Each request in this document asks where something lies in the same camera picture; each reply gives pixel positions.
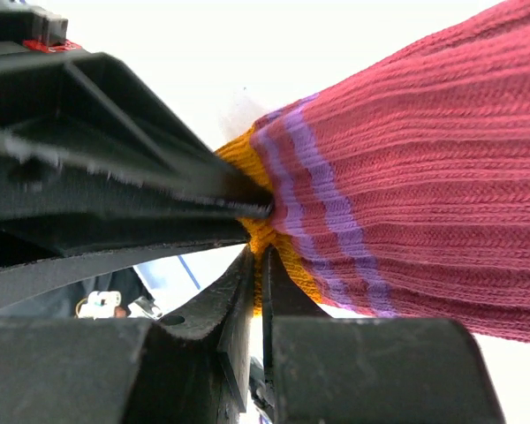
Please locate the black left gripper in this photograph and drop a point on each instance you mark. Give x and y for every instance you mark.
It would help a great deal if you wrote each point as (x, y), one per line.
(91, 112)

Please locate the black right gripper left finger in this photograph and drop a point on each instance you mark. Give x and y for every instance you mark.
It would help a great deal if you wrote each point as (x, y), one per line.
(190, 367)

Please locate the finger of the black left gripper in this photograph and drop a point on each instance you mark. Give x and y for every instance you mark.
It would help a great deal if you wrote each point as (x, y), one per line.
(38, 255)

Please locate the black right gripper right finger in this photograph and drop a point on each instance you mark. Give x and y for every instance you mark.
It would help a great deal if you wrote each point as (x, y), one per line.
(322, 369)

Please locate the maroon sock with orange cuff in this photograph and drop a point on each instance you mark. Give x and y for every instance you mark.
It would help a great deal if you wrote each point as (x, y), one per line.
(404, 190)

